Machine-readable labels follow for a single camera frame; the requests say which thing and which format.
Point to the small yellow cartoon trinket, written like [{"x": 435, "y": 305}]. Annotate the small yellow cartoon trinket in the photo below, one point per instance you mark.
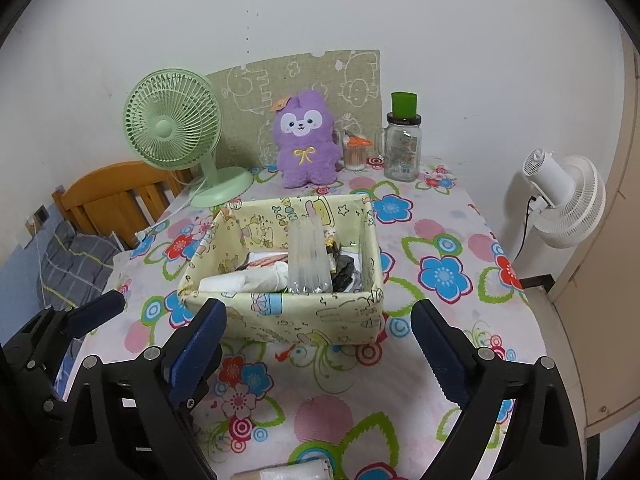
[{"x": 328, "y": 240}]

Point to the beige cartoon printed board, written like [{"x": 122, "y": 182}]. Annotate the beige cartoon printed board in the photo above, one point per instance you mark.
[{"x": 300, "y": 70}]

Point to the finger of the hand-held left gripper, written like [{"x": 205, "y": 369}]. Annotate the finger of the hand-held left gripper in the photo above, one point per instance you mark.
[
  {"x": 47, "y": 395},
  {"x": 95, "y": 312}
]

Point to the grey plaid bedding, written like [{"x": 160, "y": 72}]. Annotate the grey plaid bedding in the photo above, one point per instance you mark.
[{"x": 75, "y": 260}]

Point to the wooden chair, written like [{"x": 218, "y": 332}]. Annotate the wooden chair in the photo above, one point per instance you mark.
[{"x": 100, "y": 200}]

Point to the green desk fan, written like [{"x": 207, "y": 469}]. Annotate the green desk fan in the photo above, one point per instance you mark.
[{"x": 167, "y": 127}]

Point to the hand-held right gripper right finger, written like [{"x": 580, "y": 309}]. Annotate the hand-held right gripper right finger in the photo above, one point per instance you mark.
[{"x": 440, "y": 355}]

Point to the red patterned packet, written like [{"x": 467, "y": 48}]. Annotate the red patterned packet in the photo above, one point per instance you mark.
[{"x": 267, "y": 258}]

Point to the white cloth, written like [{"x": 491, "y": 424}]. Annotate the white cloth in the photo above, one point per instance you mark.
[{"x": 235, "y": 280}]

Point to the white tissue pack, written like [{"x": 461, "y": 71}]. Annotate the white tissue pack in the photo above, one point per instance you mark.
[{"x": 280, "y": 472}]

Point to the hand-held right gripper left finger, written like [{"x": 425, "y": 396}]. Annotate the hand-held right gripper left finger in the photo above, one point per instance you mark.
[{"x": 197, "y": 355}]

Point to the cartoon print fabric storage box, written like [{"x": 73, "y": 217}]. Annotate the cartoon print fabric storage box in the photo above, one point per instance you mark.
[{"x": 300, "y": 320}]

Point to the glass mug with green lid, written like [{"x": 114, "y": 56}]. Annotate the glass mug with green lid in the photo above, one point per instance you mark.
[{"x": 402, "y": 160}]

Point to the grey cloth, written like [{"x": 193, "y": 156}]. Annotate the grey cloth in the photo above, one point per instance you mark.
[{"x": 345, "y": 272}]

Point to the white fan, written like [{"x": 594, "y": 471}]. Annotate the white fan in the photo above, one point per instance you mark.
[{"x": 575, "y": 200}]

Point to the purple plush toy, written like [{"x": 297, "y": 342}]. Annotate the purple plush toy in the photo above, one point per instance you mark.
[{"x": 305, "y": 170}]

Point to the clear plastic bag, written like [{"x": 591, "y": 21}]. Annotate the clear plastic bag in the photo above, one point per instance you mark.
[{"x": 307, "y": 265}]

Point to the cotton swab jar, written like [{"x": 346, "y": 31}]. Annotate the cotton swab jar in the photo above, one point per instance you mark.
[{"x": 356, "y": 157}]

